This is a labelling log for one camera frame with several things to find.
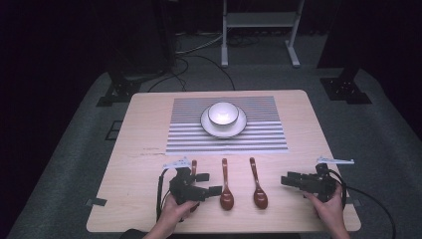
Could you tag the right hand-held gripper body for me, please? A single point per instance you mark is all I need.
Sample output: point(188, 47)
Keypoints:
point(320, 184)

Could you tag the grey tape strip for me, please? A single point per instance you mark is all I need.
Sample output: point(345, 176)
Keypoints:
point(97, 201)

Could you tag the person's right hand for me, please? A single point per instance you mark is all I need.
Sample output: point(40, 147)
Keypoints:
point(331, 210)

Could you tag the striped placemat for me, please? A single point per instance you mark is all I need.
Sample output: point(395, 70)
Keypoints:
point(265, 132)

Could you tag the black stand base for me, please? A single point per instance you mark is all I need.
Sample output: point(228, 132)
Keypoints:
point(345, 89)
point(119, 93)

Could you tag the white plate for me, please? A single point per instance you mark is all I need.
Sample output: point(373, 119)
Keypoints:
point(224, 131)

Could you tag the brown wooden spoon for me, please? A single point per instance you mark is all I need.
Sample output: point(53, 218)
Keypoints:
point(226, 198)
point(260, 197)
point(194, 165)

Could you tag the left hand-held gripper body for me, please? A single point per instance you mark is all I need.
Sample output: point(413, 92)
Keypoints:
point(181, 189)

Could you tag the white bowl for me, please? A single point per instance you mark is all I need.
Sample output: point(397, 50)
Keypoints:
point(223, 113)

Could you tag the person's left hand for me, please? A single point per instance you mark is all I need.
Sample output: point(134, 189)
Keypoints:
point(174, 212)

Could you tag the white metal stand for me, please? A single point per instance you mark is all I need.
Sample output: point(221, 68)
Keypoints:
point(260, 19)

